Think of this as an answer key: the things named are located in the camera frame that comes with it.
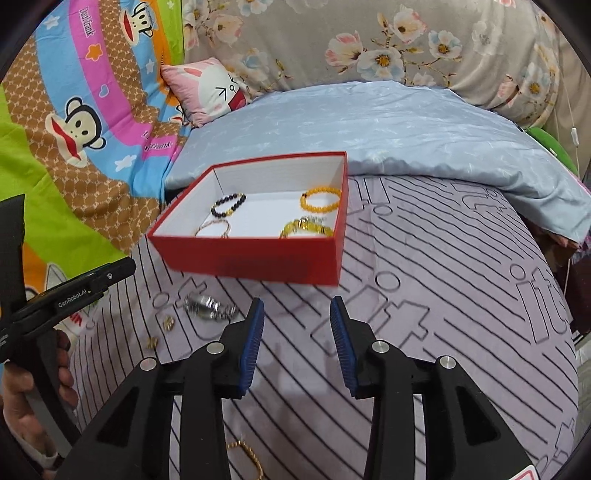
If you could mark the light blue pillow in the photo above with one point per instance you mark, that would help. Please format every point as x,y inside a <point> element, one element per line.
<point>387,128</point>

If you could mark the green object at bedside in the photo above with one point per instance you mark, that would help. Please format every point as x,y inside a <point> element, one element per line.
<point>553,146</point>

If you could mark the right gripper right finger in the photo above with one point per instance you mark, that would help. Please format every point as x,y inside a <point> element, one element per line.
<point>465,436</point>

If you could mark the red cardboard box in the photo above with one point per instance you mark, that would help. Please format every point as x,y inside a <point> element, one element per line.
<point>287,216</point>

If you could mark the person's left hand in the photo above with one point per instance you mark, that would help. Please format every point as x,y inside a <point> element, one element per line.
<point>19,416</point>

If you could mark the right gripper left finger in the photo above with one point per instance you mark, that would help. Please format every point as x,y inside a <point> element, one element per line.
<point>129,438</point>

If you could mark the colourful monkey cartoon quilt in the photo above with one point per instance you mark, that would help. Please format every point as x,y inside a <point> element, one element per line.
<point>89,129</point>

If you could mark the silver metal watch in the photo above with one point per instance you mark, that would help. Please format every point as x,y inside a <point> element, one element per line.
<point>208,308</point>

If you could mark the pink rabbit cushion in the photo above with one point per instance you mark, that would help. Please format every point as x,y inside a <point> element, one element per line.
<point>206,90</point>

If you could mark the lilac striped bed sheet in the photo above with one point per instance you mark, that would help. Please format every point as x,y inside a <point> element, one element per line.
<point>436,267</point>

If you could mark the thin gold bangle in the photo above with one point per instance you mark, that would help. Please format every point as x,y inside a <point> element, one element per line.
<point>214,228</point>

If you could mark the grey floral quilt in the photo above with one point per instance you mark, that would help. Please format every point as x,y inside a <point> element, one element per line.
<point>502,56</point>

